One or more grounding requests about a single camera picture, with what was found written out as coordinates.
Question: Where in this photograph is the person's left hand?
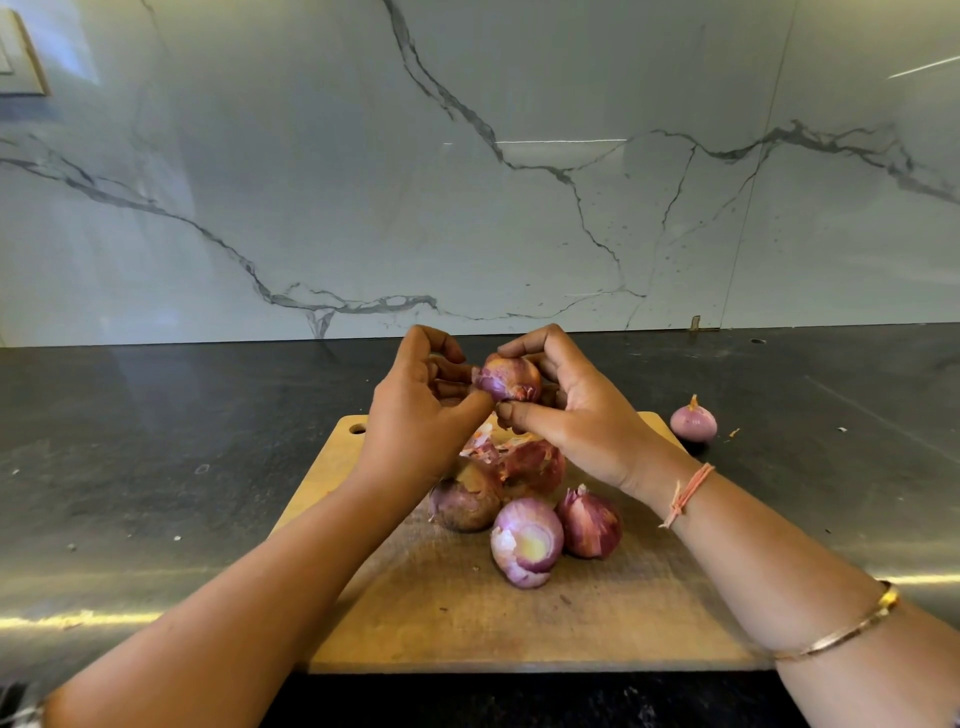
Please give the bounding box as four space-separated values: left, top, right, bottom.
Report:
349 324 497 494

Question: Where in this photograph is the person's right hand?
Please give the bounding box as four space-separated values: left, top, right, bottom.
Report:
495 324 702 497

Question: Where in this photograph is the pile of onion peels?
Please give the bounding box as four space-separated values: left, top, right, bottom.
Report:
456 420 569 497

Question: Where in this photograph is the small red onion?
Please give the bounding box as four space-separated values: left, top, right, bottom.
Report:
669 394 720 444

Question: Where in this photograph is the brownish red onion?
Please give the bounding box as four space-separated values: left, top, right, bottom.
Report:
427 460 506 534

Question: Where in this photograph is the red onion with pale patch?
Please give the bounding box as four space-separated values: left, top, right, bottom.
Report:
489 496 567 590

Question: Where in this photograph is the person's right forearm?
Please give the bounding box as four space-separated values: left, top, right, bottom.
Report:
660 457 960 728

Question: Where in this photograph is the person's left forearm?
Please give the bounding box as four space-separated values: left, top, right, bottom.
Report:
45 468 410 728

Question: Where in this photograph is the wooden cutting board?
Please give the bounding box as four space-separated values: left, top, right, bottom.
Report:
270 411 774 674

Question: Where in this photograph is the gold bangle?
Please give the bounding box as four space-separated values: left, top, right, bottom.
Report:
772 580 902 662

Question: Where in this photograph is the black white plaid sleeve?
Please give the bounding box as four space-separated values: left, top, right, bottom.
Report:
0 679 44 728

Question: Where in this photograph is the orange thread bracelet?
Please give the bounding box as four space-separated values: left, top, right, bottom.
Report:
660 462 717 530

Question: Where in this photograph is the white wall switch plate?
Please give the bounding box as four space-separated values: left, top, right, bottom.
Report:
0 7 51 98

